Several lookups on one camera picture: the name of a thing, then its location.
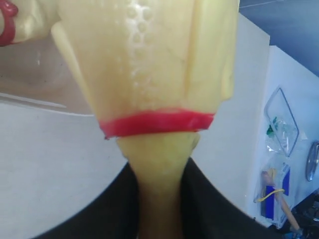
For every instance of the yellow rubber chicken with head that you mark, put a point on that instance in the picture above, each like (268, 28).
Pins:
(25, 20)

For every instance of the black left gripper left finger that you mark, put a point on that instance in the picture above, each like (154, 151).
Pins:
(114, 214)

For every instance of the clear plastic container lid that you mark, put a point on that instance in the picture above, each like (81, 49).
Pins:
(282, 124)

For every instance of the yellow rubber chicken front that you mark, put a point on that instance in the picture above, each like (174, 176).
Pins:
(154, 73)

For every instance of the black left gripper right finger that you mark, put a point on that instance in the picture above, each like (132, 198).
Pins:
(207, 214)

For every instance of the cream bin with O mark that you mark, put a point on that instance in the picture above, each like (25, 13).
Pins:
(34, 74)

